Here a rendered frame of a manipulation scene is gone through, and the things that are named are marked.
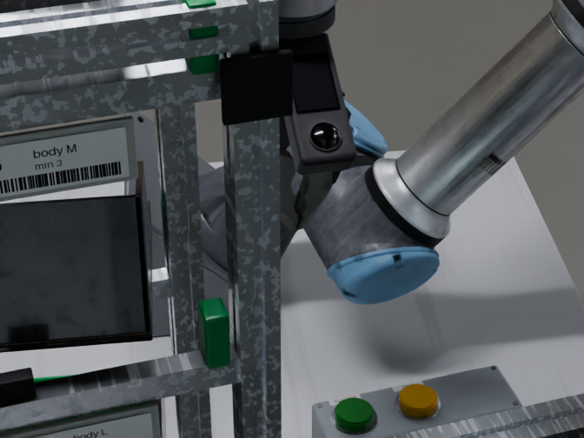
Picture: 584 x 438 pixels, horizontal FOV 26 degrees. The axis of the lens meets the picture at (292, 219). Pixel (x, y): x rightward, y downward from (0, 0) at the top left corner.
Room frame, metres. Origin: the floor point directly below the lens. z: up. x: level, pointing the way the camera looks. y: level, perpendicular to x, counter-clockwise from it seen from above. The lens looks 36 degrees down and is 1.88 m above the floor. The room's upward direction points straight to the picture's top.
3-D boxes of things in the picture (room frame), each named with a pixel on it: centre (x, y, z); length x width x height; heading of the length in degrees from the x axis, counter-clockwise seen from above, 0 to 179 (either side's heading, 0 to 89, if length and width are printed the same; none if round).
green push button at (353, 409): (0.93, -0.06, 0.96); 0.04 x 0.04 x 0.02
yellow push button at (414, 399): (0.95, -0.13, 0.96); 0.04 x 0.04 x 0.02
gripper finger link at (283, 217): (0.92, 0.02, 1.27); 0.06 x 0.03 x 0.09; 17
